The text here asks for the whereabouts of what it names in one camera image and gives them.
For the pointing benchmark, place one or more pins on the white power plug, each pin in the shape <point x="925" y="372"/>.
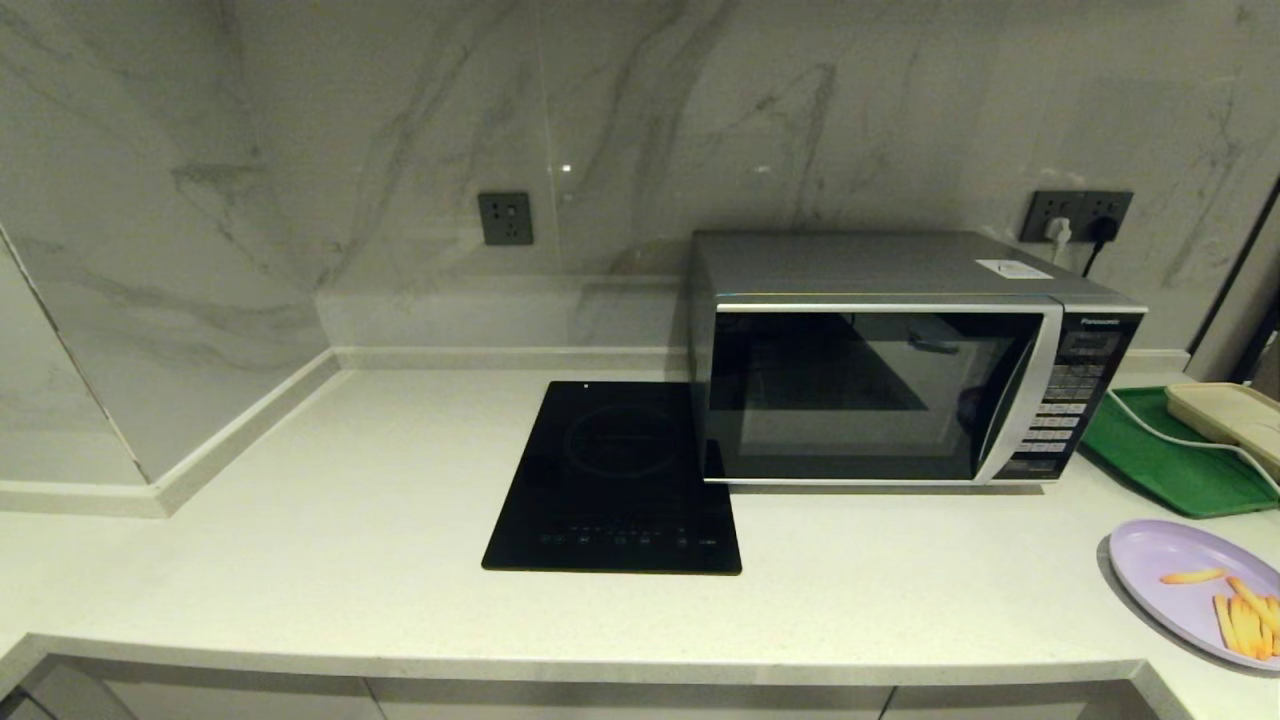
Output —
<point x="1058" y="232"/>

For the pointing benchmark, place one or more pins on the white paper label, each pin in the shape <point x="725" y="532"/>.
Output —
<point x="1015" y="269"/>

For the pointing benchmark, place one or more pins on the grey angled cabinet panel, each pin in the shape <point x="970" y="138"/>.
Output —
<point x="70" y="700"/>

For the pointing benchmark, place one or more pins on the dark glass microwave door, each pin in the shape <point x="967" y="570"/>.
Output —
<point x="850" y="400"/>

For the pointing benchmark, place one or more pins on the grey double wall socket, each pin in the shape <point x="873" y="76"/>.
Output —
<point x="1080" y="203"/>

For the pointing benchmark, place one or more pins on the grey side cabinet door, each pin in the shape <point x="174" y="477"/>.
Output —
<point x="15" y="712"/>

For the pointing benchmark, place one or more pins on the grey single wall socket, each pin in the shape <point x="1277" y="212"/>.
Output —
<point x="505" y="218"/>

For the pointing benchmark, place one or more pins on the purple plastic plate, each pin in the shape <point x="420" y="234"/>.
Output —
<point x="1160" y="555"/>

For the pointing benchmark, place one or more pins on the black power plug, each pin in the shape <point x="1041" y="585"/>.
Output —
<point x="1102" y="229"/>

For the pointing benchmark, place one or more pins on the black induction cooktop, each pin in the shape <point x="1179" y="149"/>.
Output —
<point x="600" y="480"/>

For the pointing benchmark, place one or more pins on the yellow french fry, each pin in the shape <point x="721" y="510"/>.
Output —
<point x="1255" y="603"/>
<point x="1225" y="622"/>
<point x="1270" y="640"/>
<point x="1192" y="576"/>
<point x="1245" y="630"/>

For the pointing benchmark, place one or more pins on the beige plastic box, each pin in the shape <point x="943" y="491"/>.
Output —
<point x="1230" y="415"/>

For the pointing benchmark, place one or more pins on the silver Panasonic microwave oven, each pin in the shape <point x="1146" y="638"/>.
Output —
<point x="850" y="262"/>

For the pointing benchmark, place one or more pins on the green plastic tray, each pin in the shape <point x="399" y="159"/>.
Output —
<point x="1160" y="470"/>

